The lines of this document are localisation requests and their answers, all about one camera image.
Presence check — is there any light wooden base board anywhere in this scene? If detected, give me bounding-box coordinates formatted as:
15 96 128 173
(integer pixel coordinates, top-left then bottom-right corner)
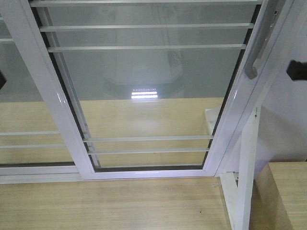
0 97 230 230

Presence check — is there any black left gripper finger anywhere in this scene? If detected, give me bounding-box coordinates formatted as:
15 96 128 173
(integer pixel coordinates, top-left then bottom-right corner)
0 71 6 89

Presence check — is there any white framed sliding glass door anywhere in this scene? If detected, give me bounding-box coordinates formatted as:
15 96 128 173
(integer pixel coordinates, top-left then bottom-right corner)
0 0 295 181

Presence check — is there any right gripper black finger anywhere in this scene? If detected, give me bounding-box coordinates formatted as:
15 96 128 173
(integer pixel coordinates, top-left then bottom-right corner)
286 60 307 81

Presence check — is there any grey metal door handle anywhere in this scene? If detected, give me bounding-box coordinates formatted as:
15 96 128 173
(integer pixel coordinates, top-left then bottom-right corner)
244 0 278 79

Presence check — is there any fixed white framed glass panel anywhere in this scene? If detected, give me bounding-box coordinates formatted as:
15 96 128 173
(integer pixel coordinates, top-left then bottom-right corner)
0 20 81 184

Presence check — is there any white support brace bracket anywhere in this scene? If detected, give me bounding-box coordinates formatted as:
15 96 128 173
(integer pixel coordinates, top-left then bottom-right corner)
220 108 260 230

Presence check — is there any white door jamb frame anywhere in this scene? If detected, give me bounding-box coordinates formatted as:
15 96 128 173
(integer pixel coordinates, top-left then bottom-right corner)
205 0 294 176

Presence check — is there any light wooden box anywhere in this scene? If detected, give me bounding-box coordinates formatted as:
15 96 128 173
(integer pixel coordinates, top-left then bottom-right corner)
249 162 307 230

